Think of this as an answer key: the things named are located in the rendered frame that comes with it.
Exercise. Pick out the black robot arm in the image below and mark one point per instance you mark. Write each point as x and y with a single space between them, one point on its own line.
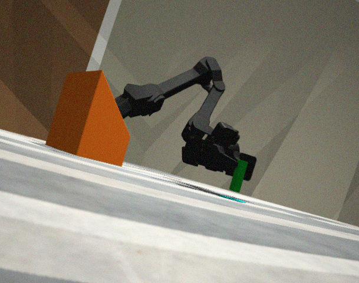
147 99

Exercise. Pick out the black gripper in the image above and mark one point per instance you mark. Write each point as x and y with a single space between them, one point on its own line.
216 158

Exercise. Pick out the green rectangular block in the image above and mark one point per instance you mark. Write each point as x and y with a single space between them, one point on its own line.
238 176

